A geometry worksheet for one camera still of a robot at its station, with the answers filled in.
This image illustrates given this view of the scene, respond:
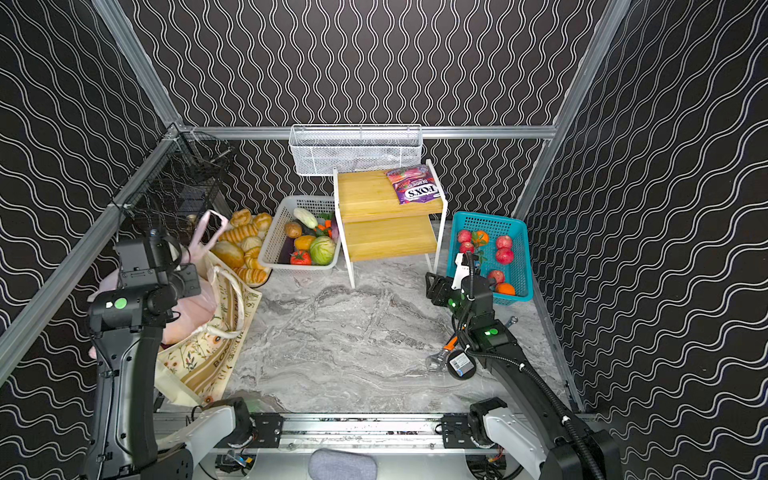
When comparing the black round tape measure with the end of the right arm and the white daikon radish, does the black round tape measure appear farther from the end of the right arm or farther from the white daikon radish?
the white daikon radish

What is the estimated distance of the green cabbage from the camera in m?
1.02

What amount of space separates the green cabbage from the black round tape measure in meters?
0.51
